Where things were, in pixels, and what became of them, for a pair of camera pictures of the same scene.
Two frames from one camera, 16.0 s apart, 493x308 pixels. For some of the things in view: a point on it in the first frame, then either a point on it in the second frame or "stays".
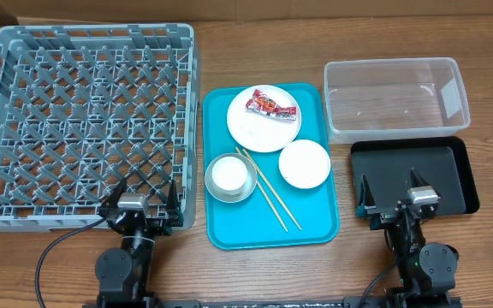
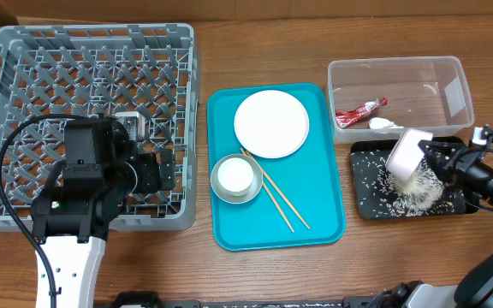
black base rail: x=311 y=303 stays
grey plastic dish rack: x=62 y=115 stays
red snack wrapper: x=264 y=104 to x=343 y=118
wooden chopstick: x=262 y=190 to x=276 y=204
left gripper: x=165 y=223 to x=153 y=181
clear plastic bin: x=394 y=97 stays
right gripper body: x=389 y=215 to x=436 y=156
